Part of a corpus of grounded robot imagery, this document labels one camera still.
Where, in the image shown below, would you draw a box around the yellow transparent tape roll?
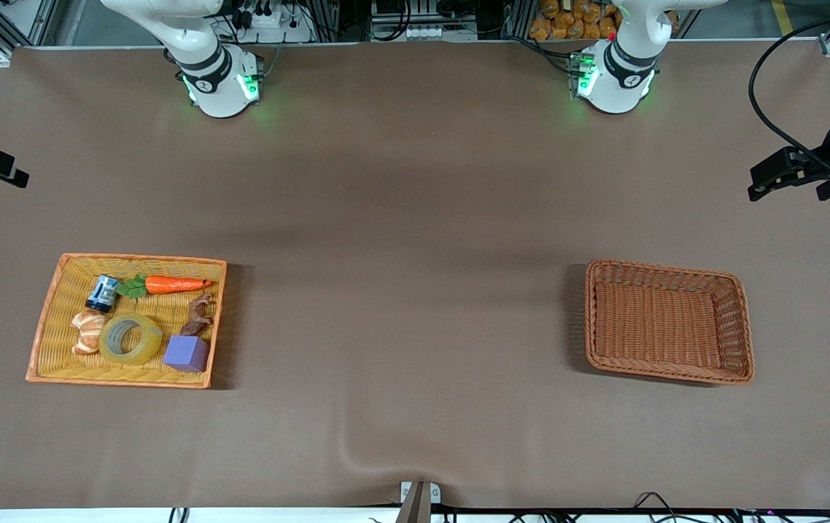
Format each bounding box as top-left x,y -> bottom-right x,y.
98,312 -> 165,367

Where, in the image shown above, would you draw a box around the small blue can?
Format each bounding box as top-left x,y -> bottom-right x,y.
86,275 -> 123,314

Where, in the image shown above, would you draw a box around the toy croissant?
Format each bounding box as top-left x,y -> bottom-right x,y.
70,310 -> 108,356

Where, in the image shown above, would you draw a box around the yellow wicker tray orange rim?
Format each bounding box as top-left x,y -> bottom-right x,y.
25,252 -> 227,390

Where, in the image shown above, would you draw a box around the brown wicker basket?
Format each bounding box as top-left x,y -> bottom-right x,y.
584,259 -> 756,386

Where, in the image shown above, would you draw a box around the orange toy carrot green leaves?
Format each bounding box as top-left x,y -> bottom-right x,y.
116,274 -> 213,301

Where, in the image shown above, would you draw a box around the net bag of oranges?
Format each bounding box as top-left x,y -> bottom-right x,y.
529,0 -> 680,41

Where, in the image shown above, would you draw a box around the brown toy horse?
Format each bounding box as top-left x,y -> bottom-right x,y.
180,293 -> 216,337

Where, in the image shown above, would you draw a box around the purple foam block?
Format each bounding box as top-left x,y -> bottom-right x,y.
163,334 -> 211,374

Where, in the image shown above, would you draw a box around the white power strip with plugs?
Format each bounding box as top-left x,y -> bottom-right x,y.
239,6 -> 313,44

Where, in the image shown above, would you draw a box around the long white power strip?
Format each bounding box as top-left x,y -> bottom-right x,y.
403,25 -> 478,41

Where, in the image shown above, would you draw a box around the brown table cover mat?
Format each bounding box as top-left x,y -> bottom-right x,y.
0,40 -> 830,511

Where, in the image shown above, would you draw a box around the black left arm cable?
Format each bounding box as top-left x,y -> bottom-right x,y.
748,6 -> 830,179

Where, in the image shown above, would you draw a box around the long black floor cable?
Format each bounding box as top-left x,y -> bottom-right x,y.
444,492 -> 830,523

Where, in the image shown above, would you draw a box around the metal bracket at table edge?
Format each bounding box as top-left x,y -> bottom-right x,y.
395,480 -> 442,523

